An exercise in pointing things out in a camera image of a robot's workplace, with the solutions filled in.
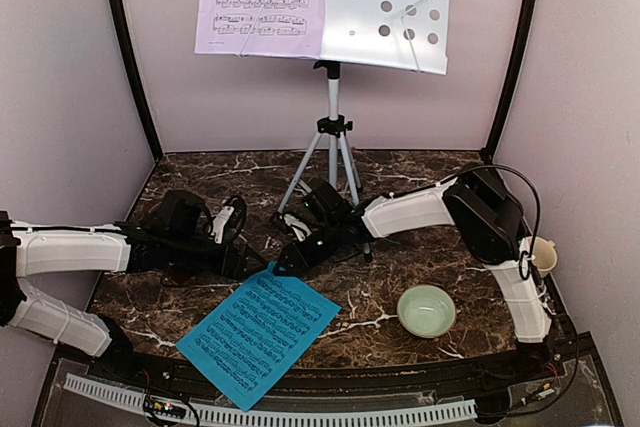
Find pale green ceramic bowl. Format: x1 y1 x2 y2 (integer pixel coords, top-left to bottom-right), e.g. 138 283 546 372
396 285 457 339

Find dark red wooden metronome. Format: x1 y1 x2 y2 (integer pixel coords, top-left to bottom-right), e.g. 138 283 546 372
160 270 198 289

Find light blue music stand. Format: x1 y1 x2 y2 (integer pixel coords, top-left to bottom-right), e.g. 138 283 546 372
272 0 449 232

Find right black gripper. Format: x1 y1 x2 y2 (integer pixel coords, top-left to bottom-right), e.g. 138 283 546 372
274 220 343 275

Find purple sheet music page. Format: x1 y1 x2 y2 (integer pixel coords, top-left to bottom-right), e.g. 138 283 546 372
195 0 325 59

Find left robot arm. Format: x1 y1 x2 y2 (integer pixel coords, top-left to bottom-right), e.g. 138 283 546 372
1 190 267 383

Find beige green ceramic mug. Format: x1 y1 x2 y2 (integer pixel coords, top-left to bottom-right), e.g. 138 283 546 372
528 237 558 278

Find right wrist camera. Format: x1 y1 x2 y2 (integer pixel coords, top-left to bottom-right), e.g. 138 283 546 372
282 213 311 242

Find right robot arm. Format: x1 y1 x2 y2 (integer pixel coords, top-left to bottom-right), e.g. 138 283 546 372
272 165 552 381

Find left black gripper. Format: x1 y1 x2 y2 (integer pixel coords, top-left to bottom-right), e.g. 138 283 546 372
168 233 268 281

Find white slotted cable duct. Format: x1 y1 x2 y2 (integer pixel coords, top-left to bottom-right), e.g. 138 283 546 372
63 372 477 427

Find blue sheet music page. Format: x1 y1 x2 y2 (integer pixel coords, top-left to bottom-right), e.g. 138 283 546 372
176 263 341 412

